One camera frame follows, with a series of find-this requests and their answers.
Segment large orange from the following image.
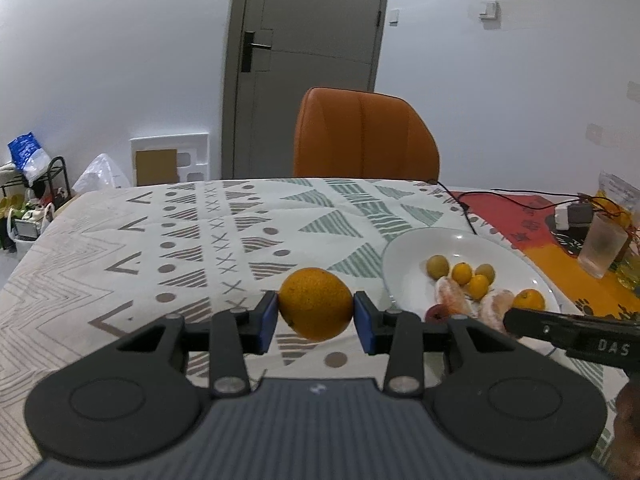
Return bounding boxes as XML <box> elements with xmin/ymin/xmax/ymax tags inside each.
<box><xmin>278</xmin><ymin>268</ymin><xmax>354</xmax><ymax>341</ymax></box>

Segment blue white plastic bag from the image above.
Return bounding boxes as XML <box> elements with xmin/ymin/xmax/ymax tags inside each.
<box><xmin>8</xmin><ymin>132</ymin><xmax>51</xmax><ymax>185</ymax></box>

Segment orange in plate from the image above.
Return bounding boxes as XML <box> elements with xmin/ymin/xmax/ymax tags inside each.
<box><xmin>512</xmin><ymin>288</ymin><xmax>546</xmax><ymax>311</ymax></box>

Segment grey door with handle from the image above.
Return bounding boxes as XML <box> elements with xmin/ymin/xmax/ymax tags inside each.
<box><xmin>220</xmin><ymin>0</ymin><xmax>386</xmax><ymax>178</ymax></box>

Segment black cable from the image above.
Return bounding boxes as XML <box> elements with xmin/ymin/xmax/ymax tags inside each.
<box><xmin>424</xmin><ymin>178</ymin><xmax>601</xmax><ymax>236</ymax></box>

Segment white power adapter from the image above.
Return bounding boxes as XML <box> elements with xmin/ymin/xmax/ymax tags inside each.
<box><xmin>553</xmin><ymin>202</ymin><xmax>594</xmax><ymax>231</ymax></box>

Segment white shopping bag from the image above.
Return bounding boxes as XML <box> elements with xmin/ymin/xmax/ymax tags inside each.
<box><xmin>6</xmin><ymin>204</ymin><xmax>54</xmax><ymax>260</ymax></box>

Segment green round fruit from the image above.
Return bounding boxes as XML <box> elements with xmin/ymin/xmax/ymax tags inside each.
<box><xmin>425</xmin><ymin>255</ymin><xmax>450</xmax><ymax>281</ymax></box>
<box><xmin>474</xmin><ymin>263</ymin><xmax>496</xmax><ymax>284</ymax></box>

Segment white foam packaging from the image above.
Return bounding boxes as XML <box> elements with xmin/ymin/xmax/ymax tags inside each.
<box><xmin>130</xmin><ymin>132</ymin><xmax>210</xmax><ymax>186</ymax></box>

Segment green round fruit left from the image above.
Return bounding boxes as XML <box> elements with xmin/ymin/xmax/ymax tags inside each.
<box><xmin>425</xmin><ymin>255</ymin><xmax>450</xmax><ymax>281</ymax></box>

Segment white ceramic plate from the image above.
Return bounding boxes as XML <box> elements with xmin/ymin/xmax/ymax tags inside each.
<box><xmin>383</xmin><ymin>228</ymin><xmax>561</xmax><ymax>321</ymax></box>

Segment frosted plastic cup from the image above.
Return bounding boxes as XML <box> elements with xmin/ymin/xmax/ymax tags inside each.
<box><xmin>577</xmin><ymin>211</ymin><xmax>632</xmax><ymax>278</ymax></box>

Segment green round fruit right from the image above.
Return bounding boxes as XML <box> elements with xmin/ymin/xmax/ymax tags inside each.
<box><xmin>474</xmin><ymin>263</ymin><xmax>496</xmax><ymax>284</ymax></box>

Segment yellow snack bag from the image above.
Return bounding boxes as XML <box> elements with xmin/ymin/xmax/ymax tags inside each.
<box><xmin>594</xmin><ymin>171</ymin><xmax>640</xmax><ymax>231</ymax></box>

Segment small red apple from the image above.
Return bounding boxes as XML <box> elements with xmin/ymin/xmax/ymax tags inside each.
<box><xmin>424</xmin><ymin>304</ymin><xmax>451</xmax><ymax>323</ymax></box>

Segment small wall switch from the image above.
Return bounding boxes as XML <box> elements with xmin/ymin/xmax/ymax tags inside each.
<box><xmin>388</xmin><ymin>9</ymin><xmax>400</xmax><ymax>26</ymax></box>

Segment small orange kumquat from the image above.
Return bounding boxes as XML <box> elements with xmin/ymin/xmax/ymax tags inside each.
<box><xmin>465</xmin><ymin>274</ymin><xmax>490</xmax><ymax>302</ymax></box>
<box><xmin>451</xmin><ymin>262</ymin><xmax>474</xmax><ymax>287</ymax></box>

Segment red orange mat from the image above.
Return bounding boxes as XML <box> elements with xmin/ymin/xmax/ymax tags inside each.
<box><xmin>454</xmin><ymin>191</ymin><xmax>639</xmax><ymax>322</ymax></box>

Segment patterned white tablecloth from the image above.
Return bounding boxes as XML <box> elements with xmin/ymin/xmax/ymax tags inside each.
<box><xmin>1</xmin><ymin>178</ymin><xmax>522</xmax><ymax>479</ymax></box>

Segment brown cardboard piece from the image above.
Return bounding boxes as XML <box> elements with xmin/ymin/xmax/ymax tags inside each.
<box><xmin>134</xmin><ymin>150</ymin><xmax>179</xmax><ymax>186</ymax></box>

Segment person's right hand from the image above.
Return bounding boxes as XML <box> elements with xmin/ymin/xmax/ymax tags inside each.
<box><xmin>608</xmin><ymin>382</ymin><xmax>640</xmax><ymax>480</ymax></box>

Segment orange leather chair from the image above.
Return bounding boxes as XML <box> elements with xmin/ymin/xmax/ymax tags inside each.
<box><xmin>293</xmin><ymin>87</ymin><xmax>440</xmax><ymax>181</ymax></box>

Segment black metal rack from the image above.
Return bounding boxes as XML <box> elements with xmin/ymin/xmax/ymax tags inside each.
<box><xmin>1</xmin><ymin>156</ymin><xmax>73</xmax><ymax>217</ymax></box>

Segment wall light switch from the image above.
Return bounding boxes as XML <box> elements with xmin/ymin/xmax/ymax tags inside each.
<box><xmin>478</xmin><ymin>0</ymin><xmax>500</xmax><ymax>22</ymax></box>

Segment clear white plastic bag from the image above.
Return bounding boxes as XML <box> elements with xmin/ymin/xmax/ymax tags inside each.
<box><xmin>72</xmin><ymin>153</ymin><xmax>131</xmax><ymax>194</ymax></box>

